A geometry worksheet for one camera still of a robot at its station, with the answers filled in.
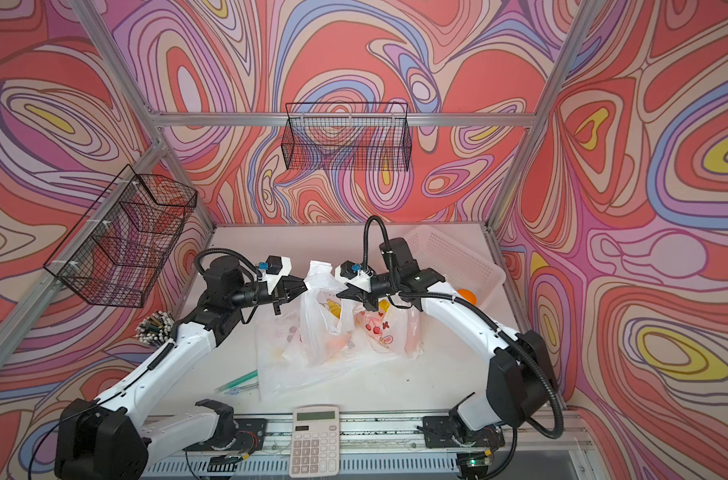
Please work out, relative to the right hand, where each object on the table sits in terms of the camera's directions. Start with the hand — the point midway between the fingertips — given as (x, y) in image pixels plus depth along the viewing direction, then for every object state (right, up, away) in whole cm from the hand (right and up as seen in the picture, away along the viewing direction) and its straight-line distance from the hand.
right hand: (343, 299), depth 76 cm
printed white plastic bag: (+15, -9, +5) cm, 18 cm away
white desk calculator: (-7, -34, -4) cm, 35 cm away
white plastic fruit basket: (+37, +9, +26) cm, 46 cm away
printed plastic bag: (-4, -5, -2) cm, 7 cm away
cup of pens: (-48, -8, 0) cm, 49 cm away
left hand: (-7, +4, -5) cm, 9 cm away
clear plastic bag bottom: (-19, -22, +7) cm, 30 cm away
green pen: (-27, -23, +7) cm, 36 cm away
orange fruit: (-3, -15, +10) cm, 18 cm away
